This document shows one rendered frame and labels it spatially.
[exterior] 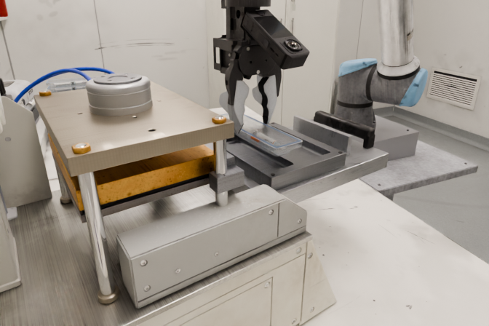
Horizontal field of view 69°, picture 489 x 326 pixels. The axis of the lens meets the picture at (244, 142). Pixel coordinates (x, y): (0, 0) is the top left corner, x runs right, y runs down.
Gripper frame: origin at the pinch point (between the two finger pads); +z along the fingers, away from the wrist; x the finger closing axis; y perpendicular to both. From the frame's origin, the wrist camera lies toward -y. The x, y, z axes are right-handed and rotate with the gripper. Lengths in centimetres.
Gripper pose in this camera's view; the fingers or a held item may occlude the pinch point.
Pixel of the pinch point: (254, 124)
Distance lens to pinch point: 60.8
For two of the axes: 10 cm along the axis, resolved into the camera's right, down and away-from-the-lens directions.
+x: -8.2, 2.1, -5.3
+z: 0.0, 9.3, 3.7
